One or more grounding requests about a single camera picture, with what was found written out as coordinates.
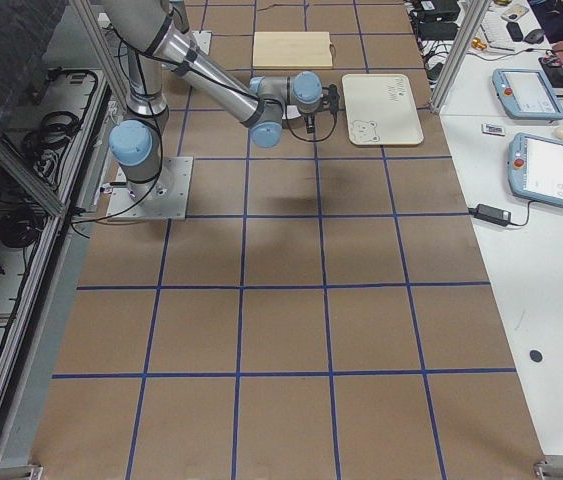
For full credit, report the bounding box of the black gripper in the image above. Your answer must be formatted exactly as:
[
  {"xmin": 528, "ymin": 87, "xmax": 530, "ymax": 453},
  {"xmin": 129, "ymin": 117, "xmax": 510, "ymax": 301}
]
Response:
[{"xmin": 302, "ymin": 112, "xmax": 316, "ymax": 134}]

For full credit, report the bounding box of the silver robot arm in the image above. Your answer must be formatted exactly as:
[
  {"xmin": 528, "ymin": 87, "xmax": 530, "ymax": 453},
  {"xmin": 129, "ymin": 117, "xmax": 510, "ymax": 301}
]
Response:
[{"xmin": 103, "ymin": 1, "xmax": 332, "ymax": 148}]

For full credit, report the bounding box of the cream bear tray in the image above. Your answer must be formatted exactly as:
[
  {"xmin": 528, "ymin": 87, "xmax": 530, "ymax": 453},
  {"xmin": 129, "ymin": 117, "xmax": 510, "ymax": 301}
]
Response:
[{"xmin": 342, "ymin": 74, "xmax": 424, "ymax": 146}]

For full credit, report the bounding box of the white round plate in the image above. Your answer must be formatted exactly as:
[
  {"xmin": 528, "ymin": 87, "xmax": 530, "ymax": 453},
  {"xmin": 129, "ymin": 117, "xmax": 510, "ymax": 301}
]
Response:
[{"xmin": 283, "ymin": 104, "xmax": 301, "ymax": 121}]

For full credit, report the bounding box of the wooden cutting board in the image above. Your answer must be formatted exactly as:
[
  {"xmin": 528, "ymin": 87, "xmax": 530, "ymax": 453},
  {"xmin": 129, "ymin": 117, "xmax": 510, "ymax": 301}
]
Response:
[{"xmin": 252, "ymin": 31, "xmax": 333, "ymax": 70}]

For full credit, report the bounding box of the small printed card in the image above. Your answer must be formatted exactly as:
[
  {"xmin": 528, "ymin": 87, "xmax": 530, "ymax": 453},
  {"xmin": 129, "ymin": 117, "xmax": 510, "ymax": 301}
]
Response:
[{"xmin": 481, "ymin": 123, "xmax": 506, "ymax": 136}]

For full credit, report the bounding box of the gold metal cylinder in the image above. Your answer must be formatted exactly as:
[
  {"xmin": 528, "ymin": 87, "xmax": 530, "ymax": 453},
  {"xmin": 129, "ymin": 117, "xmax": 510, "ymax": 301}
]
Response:
[{"xmin": 471, "ymin": 37, "xmax": 488, "ymax": 51}]

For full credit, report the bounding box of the black power adapter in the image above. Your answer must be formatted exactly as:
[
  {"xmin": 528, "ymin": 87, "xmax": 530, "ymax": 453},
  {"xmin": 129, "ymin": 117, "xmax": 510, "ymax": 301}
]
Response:
[{"xmin": 468, "ymin": 203, "xmax": 511, "ymax": 227}]

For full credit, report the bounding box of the far blue teach pendant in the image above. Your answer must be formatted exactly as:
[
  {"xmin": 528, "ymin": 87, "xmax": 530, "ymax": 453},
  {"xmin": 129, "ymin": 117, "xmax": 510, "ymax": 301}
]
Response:
[{"xmin": 491, "ymin": 69, "xmax": 563, "ymax": 121}]

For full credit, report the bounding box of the blue teach pendant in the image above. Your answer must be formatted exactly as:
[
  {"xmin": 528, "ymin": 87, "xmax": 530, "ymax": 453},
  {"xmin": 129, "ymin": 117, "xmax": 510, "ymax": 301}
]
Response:
[
  {"xmin": 507, "ymin": 133, "xmax": 563, "ymax": 208},
  {"xmin": 491, "ymin": 69, "xmax": 563, "ymax": 121}
]

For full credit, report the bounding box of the near blue teach pendant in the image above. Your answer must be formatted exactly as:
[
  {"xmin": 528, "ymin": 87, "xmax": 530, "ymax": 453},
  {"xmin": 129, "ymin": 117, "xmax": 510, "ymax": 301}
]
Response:
[{"xmin": 507, "ymin": 133, "xmax": 563, "ymax": 208}]

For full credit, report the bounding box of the black computer mouse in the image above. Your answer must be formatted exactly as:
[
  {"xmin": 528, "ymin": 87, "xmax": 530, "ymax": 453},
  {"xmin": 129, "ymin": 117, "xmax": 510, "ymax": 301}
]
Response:
[{"xmin": 523, "ymin": 28, "xmax": 545, "ymax": 45}]

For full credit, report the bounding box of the black round cap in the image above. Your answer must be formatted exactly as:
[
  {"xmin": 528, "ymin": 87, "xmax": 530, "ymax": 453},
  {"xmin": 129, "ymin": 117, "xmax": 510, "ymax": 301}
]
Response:
[{"xmin": 529, "ymin": 349, "xmax": 543, "ymax": 363}]

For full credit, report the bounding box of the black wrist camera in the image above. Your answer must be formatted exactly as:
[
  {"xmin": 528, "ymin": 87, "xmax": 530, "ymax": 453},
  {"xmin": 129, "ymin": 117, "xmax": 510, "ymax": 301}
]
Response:
[{"xmin": 321, "ymin": 84, "xmax": 340, "ymax": 115}]

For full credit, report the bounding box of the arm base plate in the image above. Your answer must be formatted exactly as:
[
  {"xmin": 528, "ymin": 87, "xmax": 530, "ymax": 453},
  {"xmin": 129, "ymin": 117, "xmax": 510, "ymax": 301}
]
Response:
[
  {"xmin": 106, "ymin": 157, "xmax": 194, "ymax": 222},
  {"xmin": 191, "ymin": 30, "xmax": 212, "ymax": 55}
]

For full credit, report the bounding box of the aluminium frame post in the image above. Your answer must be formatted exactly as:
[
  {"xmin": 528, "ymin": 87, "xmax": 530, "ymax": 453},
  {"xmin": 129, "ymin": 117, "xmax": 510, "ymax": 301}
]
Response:
[{"xmin": 429, "ymin": 0, "xmax": 490, "ymax": 113}]

